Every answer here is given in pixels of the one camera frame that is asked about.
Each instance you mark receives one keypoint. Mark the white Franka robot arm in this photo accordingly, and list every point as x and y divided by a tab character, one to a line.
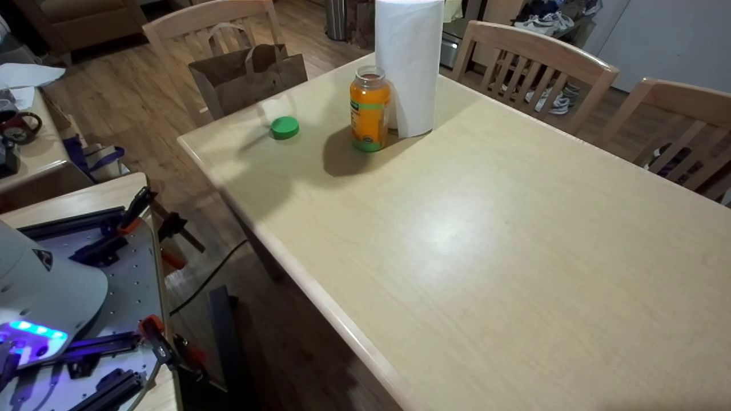
47	298

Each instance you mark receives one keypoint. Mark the brown paper bag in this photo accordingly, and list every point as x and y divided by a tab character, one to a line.
242	81

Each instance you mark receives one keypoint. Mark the orange juice bottle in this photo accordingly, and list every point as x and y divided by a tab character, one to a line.
369	116

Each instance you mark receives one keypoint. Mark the green plastic lid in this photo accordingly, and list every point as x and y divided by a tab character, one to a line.
285	129

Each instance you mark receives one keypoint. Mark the white paper towel roll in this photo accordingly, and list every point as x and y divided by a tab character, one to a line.
407	61

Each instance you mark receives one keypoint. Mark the grey metal bin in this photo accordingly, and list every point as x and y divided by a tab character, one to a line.
338	20

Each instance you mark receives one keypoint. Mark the small black clamp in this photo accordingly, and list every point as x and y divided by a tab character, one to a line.
174	226

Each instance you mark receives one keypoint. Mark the white sneaker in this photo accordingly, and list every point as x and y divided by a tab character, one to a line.
550	102

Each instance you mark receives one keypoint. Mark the black and red clamp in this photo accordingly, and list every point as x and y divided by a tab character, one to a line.
162	339

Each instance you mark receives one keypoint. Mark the grey robot mounting plate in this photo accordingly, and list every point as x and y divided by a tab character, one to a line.
129	289

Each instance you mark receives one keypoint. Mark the light wooden slat-back chair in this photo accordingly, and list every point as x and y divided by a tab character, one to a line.
184	21
670	92
586	70

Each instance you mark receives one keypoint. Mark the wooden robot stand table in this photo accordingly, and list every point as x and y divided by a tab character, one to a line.
77	196

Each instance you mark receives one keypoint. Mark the small wooden side table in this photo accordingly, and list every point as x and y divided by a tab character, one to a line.
43	157

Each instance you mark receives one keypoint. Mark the white paper sheet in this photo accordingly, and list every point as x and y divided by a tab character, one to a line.
31	77

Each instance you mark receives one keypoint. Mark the purple metal bracket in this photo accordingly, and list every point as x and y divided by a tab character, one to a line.
95	161

